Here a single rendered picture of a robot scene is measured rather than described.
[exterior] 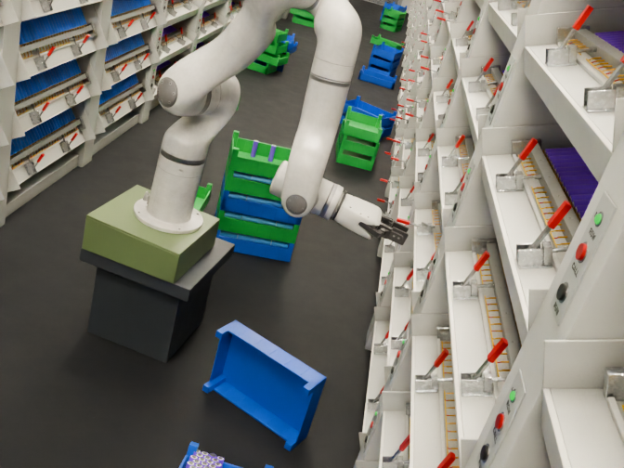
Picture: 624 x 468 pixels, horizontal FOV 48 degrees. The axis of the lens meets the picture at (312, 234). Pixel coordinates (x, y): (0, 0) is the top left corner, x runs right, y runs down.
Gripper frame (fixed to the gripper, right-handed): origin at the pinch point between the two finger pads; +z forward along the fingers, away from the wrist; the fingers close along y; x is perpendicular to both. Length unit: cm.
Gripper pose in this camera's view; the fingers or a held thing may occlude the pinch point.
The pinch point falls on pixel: (397, 232)
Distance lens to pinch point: 166.9
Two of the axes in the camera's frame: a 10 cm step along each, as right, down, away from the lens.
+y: -1.4, 4.1, -9.0
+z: 9.1, 4.2, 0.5
